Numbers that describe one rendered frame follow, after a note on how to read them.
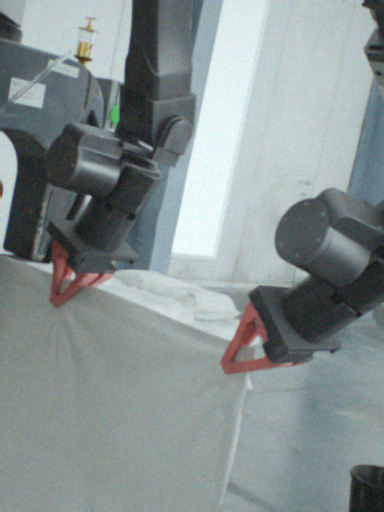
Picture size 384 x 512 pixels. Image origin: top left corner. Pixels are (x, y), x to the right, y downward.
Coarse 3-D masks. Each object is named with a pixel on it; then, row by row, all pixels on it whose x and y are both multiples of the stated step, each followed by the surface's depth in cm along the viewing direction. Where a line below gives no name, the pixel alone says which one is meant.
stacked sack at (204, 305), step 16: (128, 272) 475; (144, 272) 487; (144, 288) 459; (160, 288) 456; (176, 288) 458; (192, 288) 464; (192, 304) 444; (208, 304) 452; (224, 304) 464; (208, 320) 455
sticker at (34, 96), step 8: (16, 80) 115; (24, 80) 116; (8, 88) 114; (16, 88) 115; (32, 88) 117; (40, 88) 118; (8, 96) 115; (24, 96) 116; (32, 96) 117; (40, 96) 118; (24, 104) 117; (32, 104) 118; (40, 104) 119
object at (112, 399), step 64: (0, 256) 116; (0, 320) 114; (64, 320) 108; (128, 320) 99; (0, 384) 113; (64, 384) 107; (128, 384) 98; (192, 384) 91; (0, 448) 111; (64, 448) 106; (128, 448) 97; (192, 448) 91
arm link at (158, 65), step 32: (160, 0) 92; (160, 32) 94; (128, 64) 98; (160, 64) 95; (128, 96) 100; (160, 96) 97; (192, 96) 99; (128, 128) 102; (160, 128) 98; (192, 128) 101
